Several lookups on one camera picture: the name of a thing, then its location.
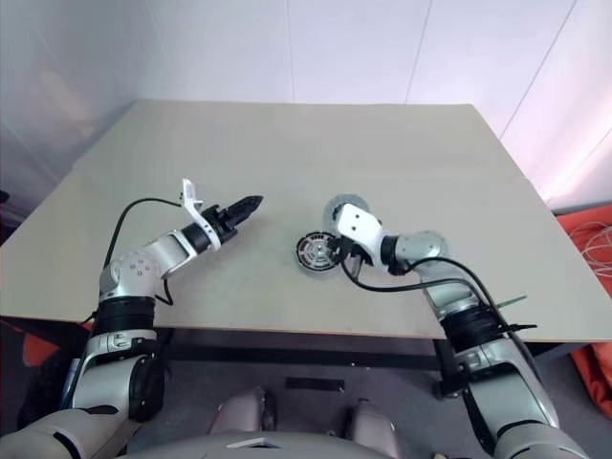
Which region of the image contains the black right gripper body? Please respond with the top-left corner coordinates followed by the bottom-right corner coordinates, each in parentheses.
top-left (336, 237), bottom-right (370, 270)

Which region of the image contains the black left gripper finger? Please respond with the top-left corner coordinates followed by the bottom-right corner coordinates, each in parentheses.
top-left (232, 203), bottom-right (262, 227)
top-left (228, 193), bottom-right (266, 217)

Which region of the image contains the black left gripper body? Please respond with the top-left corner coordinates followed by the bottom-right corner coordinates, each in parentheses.
top-left (202, 204), bottom-right (241, 245)

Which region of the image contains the black spoked rotor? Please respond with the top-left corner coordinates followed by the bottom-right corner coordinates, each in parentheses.
top-left (294, 231), bottom-right (339, 270)

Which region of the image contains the silver round motor lid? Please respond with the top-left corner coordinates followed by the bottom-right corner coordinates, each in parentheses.
top-left (321, 191), bottom-right (374, 236)

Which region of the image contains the black tape strip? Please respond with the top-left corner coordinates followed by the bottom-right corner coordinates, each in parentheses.
top-left (284, 377), bottom-right (347, 394)

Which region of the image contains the grey rounded right robot leg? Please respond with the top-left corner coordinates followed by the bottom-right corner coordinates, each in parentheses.
top-left (342, 398), bottom-right (401, 456)

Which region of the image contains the grey rounded robot leg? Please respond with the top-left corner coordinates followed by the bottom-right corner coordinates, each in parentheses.
top-left (342, 398), bottom-right (401, 456)
top-left (207, 385), bottom-right (279, 435)

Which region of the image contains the grey rounded left robot leg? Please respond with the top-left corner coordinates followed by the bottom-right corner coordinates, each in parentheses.
top-left (207, 385), bottom-right (279, 435)

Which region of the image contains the grey robot torso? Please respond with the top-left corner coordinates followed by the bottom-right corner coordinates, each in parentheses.
top-left (119, 428), bottom-right (399, 459)

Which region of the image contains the orange object beside dark seat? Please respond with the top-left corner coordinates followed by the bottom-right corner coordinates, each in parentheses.
top-left (20, 329), bottom-right (64, 368)

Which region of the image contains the orange bag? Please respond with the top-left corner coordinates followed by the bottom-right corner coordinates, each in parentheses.
top-left (570, 340), bottom-right (612, 413)

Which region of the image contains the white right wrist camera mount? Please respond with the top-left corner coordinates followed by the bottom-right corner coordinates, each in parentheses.
top-left (334, 202), bottom-right (386, 274)

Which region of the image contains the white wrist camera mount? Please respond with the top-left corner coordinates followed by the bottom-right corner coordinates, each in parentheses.
top-left (178, 178), bottom-right (224, 252)
top-left (334, 202), bottom-right (386, 274)

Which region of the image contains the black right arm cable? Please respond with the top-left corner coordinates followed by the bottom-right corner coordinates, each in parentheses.
top-left (340, 254), bottom-right (547, 384)

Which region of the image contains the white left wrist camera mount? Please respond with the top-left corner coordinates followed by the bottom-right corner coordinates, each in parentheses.
top-left (178, 178), bottom-right (224, 252)

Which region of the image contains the black table frame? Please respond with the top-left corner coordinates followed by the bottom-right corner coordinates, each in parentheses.
top-left (156, 326), bottom-right (595, 399)

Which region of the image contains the orange cloth with white cords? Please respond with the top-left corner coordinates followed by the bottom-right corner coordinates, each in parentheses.
top-left (556, 207), bottom-right (612, 284)

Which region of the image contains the white cord bundle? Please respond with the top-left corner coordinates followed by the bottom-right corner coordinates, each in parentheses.
top-left (567, 218), bottom-right (612, 284)

